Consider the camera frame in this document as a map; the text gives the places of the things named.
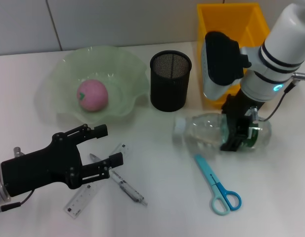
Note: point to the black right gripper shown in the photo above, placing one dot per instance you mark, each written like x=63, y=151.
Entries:
x=241, y=106

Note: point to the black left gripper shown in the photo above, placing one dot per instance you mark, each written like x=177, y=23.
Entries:
x=38, y=168

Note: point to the clear green-label water bottle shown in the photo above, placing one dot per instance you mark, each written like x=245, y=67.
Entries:
x=204, y=133

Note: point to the pink toy peach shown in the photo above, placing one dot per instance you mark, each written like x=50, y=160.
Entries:
x=93, y=95

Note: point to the grey transparent pen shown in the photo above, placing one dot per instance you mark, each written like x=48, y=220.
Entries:
x=132, y=195

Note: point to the blue scissors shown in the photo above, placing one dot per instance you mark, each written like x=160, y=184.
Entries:
x=217, y=190

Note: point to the green wavy glass fruit bowl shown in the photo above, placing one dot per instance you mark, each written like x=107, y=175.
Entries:
x=122, y=81

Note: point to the clear plastic ruler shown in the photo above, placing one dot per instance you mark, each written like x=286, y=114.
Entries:
x=75, y=205

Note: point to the black mesh pen holder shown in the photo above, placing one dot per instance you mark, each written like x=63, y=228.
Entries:
x=169, y=91

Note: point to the yellow plastic bin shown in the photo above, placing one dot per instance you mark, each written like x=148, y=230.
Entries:
x=231, y=19

